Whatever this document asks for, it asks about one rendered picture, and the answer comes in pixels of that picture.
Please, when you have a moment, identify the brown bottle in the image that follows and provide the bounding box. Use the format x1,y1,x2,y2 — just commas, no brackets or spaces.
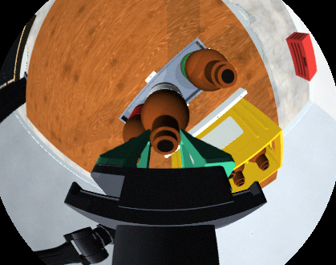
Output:
122,104,146,143
180,48,237,92
249,147,269,171
228,170,236,179
233,163,245,187
140,82,190,155

